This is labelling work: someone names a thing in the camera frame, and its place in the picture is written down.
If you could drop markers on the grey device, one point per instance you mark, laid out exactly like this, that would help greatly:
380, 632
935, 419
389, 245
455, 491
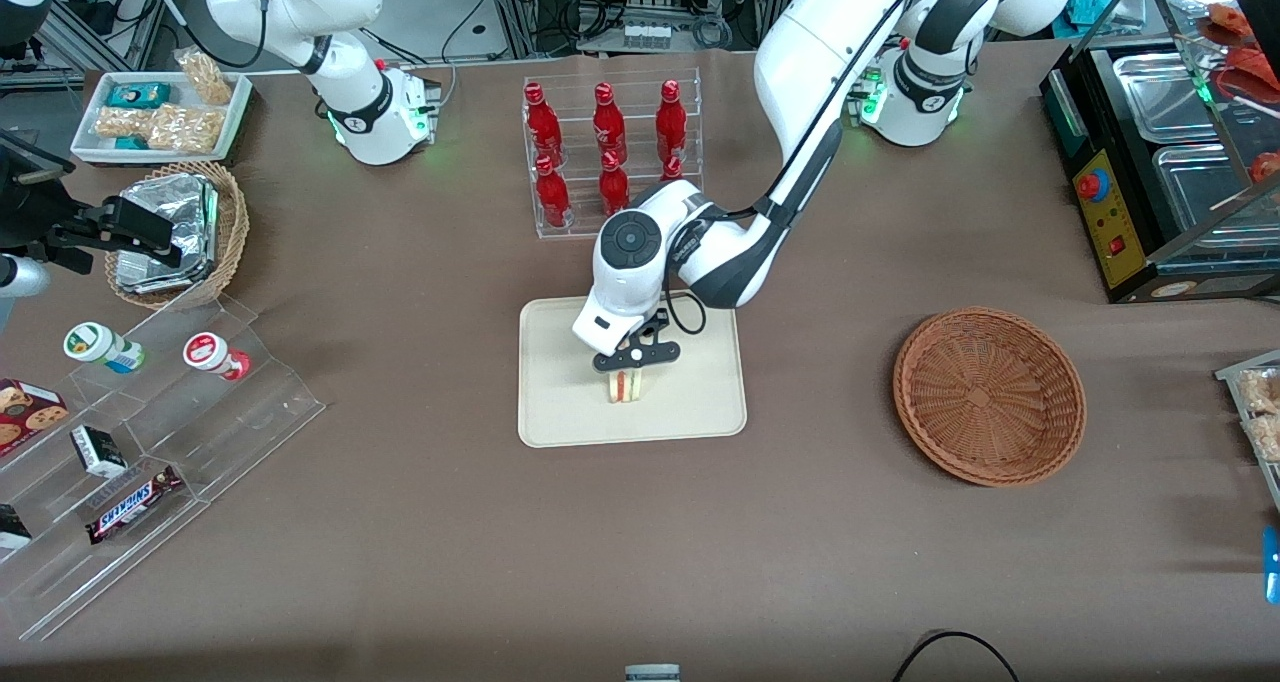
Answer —
652, 673

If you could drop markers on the foil wrapped food pack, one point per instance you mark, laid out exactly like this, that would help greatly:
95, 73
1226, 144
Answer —
170, 212

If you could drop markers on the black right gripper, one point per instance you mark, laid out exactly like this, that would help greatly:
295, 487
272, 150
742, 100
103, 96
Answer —
62, 230

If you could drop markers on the white rectangular snack tray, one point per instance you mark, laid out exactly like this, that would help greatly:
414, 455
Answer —
235, 112

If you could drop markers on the black snack box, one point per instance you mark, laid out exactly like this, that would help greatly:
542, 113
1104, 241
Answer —
12, 530

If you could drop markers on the small black white box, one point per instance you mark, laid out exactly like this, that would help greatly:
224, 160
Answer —
98, 452

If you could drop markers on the red cookie box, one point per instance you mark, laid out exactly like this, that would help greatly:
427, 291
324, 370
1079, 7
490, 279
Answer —
25, 412

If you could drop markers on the clear acrylic bottle rack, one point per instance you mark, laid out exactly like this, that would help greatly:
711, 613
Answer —
575, 142

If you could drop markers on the teal cloth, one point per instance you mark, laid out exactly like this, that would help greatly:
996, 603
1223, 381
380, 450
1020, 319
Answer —
1085, 2

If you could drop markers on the green lid yogurt cup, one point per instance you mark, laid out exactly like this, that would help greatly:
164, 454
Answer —
95, 345

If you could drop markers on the rice cracker snack bag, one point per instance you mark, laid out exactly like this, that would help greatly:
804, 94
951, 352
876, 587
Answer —
1262, 392

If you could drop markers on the teal snack box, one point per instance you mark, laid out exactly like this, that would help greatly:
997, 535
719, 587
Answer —
138, 95

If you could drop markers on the beige rectangular tray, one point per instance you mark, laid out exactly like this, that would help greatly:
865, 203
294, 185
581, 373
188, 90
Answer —
560, 402

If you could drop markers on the clear acrylic step shelf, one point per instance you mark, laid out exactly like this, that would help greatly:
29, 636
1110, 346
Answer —
230, 432

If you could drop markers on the black food warmer appliance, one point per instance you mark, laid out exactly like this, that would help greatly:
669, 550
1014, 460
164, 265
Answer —
1120, 212

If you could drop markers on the red cola bottle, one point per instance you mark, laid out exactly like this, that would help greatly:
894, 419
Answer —
672, 169
671, 122
552, 197
543, 127
613, 182
609, 122

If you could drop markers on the clear bag of puffed snacks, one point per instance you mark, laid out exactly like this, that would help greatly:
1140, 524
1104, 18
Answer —
185, 129
122, 122
205, 77

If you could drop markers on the dark left wrist camera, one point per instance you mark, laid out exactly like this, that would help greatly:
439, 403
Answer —
650, 354

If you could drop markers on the Snickers chocolate bar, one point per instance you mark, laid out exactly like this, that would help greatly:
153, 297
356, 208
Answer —
132, 504

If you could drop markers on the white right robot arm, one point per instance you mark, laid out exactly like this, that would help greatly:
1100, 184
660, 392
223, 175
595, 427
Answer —
300, 2

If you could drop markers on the triangular sandwich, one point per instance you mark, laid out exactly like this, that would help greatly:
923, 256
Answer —
626, 387

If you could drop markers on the light woven wicker basket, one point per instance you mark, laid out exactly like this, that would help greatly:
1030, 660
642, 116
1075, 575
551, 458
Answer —
232, 227

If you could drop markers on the blue object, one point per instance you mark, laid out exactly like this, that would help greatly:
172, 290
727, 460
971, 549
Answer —
1272, 564

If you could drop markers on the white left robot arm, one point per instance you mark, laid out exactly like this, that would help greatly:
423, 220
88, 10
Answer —
810, 62

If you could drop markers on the red lid yogurt cup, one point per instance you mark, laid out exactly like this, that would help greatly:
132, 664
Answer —
210, 352

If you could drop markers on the metal tray with snacks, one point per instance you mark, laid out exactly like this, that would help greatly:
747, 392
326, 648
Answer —
1262, 432

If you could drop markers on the round brown wicker basket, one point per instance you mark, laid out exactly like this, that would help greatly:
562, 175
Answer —
990, 397

